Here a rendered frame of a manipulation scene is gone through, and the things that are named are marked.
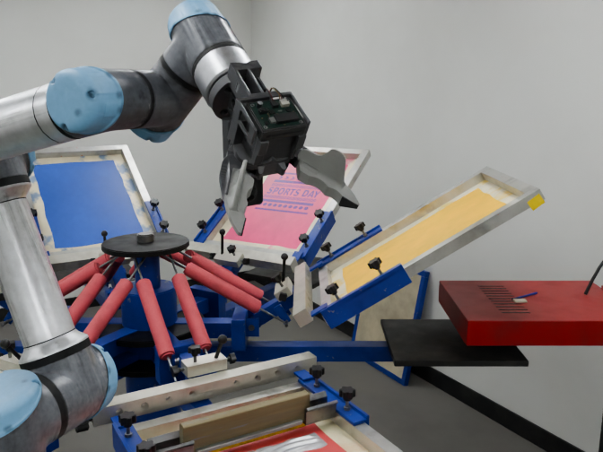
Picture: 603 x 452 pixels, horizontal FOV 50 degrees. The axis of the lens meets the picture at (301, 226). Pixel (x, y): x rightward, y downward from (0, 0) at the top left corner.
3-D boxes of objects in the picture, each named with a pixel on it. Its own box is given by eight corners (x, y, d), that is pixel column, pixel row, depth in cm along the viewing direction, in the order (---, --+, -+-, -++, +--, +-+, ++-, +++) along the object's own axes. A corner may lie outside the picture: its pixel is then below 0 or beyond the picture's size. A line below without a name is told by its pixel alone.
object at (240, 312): (296, 360, 224) (296, 327, 221) (59, 416, 185) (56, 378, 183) (208, 296, 293) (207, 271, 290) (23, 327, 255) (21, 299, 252)
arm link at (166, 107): (90, 108, 85) (134, 46, 80) (144, 106, 95) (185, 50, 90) (126, 152, 84) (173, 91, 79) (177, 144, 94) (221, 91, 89)
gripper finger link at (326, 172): (371, 180, 71) (298, 141, 72) (353, 214, 75) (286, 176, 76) (380, 165, 73) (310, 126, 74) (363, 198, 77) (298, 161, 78)
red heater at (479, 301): (588, 305, 260) (590, 276, 257) (648, 350, 215) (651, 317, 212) (438, 305, 260) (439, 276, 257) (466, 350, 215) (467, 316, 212)
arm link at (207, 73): (190, 96, 82) (248, 89, 86) (204, 120, 80) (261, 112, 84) (197, 47, 77) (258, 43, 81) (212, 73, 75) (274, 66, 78)
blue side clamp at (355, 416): (369, 438, 172) (369, 414, 170) (353, 444, 169) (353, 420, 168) (311, 393, 197) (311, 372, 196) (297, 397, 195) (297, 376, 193)
